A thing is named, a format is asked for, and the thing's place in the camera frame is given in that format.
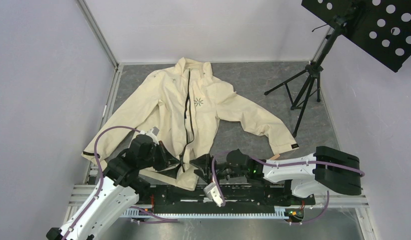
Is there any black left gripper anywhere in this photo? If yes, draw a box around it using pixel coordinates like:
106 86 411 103
138 140 181 171

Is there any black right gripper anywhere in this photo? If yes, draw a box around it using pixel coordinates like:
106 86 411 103
189 153 247 185

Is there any cream zip-up jacket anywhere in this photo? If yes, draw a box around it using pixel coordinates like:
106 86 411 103
81 58 298 191

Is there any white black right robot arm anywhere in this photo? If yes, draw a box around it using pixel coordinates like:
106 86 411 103
190 146 365 204

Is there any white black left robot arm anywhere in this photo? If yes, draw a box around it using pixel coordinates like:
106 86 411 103
46 133 180 240

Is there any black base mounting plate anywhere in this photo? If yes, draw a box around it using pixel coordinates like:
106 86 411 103
137 184 316 214

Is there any small wooden stick block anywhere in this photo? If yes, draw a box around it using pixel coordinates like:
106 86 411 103
269 154 280 161

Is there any black music stand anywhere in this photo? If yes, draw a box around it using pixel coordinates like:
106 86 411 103
264 0 411 137

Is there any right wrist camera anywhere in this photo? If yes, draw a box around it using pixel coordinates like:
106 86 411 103
203 182 226 207

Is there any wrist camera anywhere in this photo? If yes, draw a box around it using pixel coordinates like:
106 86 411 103
139 126 160 145
203 182 226 207

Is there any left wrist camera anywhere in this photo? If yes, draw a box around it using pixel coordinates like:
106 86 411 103
139 126 160 145

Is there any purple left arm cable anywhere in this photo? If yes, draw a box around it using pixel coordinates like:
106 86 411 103
59 125 181 240

